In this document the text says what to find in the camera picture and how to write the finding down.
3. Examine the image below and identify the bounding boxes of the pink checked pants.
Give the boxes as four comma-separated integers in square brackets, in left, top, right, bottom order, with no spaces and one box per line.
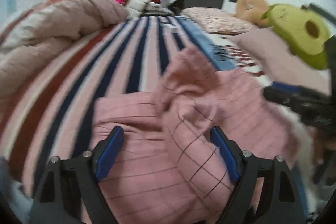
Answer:
[91,46,298,223]

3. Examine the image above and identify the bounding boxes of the pink knit pillow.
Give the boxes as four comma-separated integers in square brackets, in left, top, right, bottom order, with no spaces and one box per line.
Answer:
[229,28,331,95]

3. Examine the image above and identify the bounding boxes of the green avocado plush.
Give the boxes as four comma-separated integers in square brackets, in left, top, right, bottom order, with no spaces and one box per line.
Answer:
[261,4,331,70]

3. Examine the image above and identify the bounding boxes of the striped fleece blanket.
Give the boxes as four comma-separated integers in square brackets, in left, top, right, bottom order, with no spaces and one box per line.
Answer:
[0,15,320,224]

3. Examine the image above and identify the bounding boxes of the tan bear plush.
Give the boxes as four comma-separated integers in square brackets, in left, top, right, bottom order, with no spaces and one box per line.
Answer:
[235,0,269,28]

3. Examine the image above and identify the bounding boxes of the floral pillow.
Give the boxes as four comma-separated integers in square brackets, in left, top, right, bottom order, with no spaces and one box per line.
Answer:
[180,7,257,35]

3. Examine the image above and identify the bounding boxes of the small white box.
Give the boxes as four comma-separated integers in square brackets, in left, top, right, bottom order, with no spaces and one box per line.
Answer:
[165,23,178,29]

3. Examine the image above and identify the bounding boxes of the beige pink duvet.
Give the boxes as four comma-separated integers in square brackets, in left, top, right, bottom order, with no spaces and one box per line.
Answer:
[1,0,128,100]

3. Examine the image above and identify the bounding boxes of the blue wall poster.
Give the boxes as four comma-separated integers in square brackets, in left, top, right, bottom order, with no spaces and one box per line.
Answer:
[6,0,17,15]

